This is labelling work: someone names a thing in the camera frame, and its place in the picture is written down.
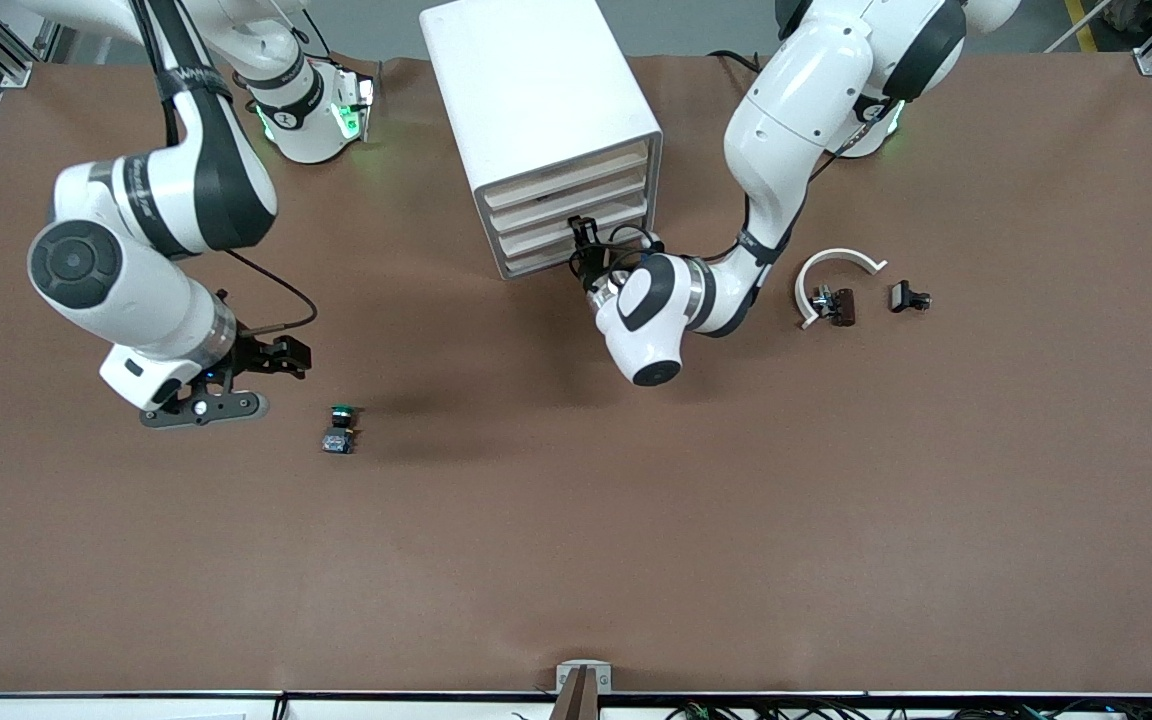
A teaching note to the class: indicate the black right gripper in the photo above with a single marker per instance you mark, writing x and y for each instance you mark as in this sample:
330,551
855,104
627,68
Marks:
254,354

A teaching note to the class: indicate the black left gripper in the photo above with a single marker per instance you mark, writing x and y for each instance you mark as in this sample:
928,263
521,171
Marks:
595,266

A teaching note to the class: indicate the white plastic drawer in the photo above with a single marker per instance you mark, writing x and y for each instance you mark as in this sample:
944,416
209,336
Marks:
536,257
566,176
536,233
616,188

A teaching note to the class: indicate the green push button switch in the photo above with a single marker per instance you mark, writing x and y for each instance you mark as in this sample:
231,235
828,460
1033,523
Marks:
339,432

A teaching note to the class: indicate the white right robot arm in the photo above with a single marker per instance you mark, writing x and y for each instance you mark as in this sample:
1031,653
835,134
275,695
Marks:
156,200

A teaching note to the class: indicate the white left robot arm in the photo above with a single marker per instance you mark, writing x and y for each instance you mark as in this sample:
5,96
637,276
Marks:
796,100

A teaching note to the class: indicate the white drawer cabinet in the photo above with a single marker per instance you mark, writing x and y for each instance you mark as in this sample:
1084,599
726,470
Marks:
536,90

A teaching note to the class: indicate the brown table cover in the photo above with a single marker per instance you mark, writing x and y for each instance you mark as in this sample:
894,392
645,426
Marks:
576,500

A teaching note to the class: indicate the white curved plastic part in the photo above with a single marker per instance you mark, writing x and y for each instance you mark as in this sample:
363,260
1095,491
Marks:
841,254

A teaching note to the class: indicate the small black clip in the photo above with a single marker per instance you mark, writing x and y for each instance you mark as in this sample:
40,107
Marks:
904,296

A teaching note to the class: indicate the dark brown switch component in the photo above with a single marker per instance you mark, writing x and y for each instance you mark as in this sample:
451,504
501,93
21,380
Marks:
841,307

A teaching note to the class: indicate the white table edge rail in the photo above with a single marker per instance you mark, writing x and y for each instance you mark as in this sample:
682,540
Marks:
136,708

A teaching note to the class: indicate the grey metal bracket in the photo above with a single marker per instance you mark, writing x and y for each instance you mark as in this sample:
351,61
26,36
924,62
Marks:
566,672

